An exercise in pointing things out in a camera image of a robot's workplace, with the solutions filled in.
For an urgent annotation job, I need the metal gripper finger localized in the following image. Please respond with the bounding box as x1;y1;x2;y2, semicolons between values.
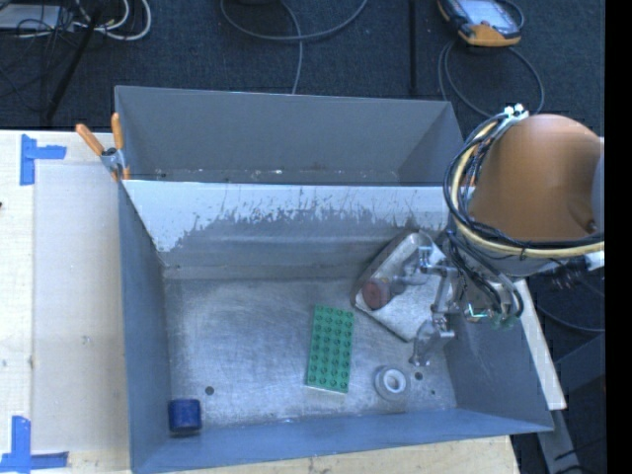
393;246;449;286
409;315;456;367

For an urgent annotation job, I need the red-brown round cap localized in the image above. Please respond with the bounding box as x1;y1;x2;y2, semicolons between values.
361;277;392;311

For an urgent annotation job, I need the dark green flat block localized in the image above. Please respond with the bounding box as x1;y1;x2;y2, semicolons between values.
304;304;356;396

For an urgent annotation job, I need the grey metal bin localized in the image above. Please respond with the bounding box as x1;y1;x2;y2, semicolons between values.
113;85;556;474

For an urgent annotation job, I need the blue cylinder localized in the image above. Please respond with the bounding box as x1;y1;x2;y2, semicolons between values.
167;398;203;435

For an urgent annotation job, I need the white and grey ring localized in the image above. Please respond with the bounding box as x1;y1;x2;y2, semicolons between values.
373;364;412;402

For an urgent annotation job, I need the black cylinder on white bracket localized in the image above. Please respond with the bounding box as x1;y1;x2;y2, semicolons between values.
550;252;604;290

